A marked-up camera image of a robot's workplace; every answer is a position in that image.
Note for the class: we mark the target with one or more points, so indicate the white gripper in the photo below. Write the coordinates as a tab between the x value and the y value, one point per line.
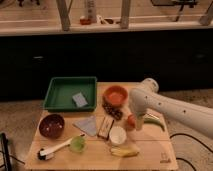
139	121

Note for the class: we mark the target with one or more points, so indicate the red apple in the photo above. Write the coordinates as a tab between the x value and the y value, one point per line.
131	120

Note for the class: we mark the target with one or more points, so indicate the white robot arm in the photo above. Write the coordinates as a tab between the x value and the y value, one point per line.
145	96

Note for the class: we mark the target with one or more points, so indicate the orange bowl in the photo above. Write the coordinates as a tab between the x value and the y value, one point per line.
115	95

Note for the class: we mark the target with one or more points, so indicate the dark purple bowl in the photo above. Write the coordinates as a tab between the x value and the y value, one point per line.
52	126

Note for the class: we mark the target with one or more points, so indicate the white cup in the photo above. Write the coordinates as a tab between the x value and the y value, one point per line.
117	135

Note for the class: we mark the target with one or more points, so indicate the dark grape bunch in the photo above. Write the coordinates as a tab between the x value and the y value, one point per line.
116	113

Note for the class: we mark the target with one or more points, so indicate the brown chocolate bar box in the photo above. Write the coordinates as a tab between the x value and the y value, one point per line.
105	127

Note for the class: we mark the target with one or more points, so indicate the yellow banana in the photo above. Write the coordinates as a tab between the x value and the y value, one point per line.
122	152

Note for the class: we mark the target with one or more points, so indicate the grey blue cloth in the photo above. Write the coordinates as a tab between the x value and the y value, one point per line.
87	125

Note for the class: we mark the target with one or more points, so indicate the blue sponge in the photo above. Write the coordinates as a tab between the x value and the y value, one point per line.
79	100

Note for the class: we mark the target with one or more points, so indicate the green plastic cup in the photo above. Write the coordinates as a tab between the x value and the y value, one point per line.
77	144

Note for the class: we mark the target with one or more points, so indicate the green plastic tray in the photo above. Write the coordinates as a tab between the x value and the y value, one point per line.
61	89

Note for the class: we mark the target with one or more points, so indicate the red object on shelf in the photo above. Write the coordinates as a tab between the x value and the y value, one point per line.
84	21

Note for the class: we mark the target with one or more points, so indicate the white bottle on shelf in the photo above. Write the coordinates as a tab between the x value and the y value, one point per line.
90	10

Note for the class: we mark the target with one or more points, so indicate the black stand at left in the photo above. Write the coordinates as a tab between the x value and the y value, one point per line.
6	165

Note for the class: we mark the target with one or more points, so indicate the white handled brush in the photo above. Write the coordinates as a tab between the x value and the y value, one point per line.
48	153

